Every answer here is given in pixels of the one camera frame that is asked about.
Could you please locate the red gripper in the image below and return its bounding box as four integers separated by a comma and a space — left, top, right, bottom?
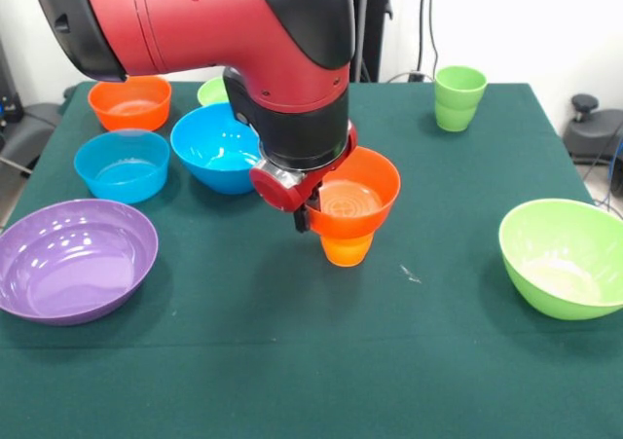
248, 121, 359, 235

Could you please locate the orange-yellow stepped cup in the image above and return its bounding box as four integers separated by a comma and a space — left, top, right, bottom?
319, 231, 377, 268

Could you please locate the orange bowl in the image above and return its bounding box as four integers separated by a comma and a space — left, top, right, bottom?
304, 146, 403, 240
87, 75, 172, 132

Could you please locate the large blue bowl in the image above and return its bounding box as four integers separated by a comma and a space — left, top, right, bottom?
169, 101, 263, 196

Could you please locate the dark green tablecloth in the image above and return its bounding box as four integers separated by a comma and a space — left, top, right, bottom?
0, 81, 623, 439

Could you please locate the small light green bowl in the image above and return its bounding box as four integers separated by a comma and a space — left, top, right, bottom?
196, 76, 231, 107

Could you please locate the green stepped cup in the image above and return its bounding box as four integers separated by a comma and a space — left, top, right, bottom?
433, 65, 489, 132

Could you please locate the small blue bowl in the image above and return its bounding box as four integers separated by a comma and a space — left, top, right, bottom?
73, 128, 171, 204

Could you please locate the purple bowl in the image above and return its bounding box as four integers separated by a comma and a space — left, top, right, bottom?
0, 198, 160, 327

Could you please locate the large green bowl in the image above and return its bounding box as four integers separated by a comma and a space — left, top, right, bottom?
497, 198, 623, 321

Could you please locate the grey stand base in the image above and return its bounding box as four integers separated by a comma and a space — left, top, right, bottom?
563, 92, 623, 167
0, 101, 64, 173

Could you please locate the black device with blue light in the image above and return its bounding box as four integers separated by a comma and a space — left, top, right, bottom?
0, 37, 25, 124

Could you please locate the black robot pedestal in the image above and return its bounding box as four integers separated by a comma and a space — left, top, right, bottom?
348, 0, 394, 84

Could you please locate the black cable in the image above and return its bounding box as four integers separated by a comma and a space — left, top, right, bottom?
421, 0, 441, 81

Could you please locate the blue cable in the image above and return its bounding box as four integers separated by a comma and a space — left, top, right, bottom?
596, 136, 623, 206

